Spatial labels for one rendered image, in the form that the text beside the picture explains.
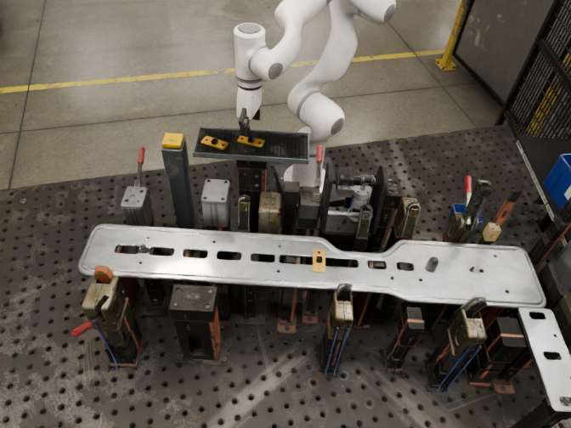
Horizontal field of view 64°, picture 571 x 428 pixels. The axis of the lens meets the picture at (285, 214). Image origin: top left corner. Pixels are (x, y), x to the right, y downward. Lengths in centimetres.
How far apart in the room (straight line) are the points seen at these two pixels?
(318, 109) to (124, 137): 211
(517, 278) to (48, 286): 156
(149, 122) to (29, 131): 83
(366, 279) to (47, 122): 292
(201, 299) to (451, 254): 78
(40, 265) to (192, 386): 76
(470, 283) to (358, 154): 98
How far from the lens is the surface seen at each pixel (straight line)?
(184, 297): 130
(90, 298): 132
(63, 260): 190
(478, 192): 149
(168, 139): 155
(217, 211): 144
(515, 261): 160
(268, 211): 141
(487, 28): 411
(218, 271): 137
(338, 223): 155
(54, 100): 402
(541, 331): 149
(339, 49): 159
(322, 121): 160
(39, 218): 207
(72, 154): 345
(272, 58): 125
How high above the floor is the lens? 212
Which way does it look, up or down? 48 degrees down
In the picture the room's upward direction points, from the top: 4 degrees clockwise
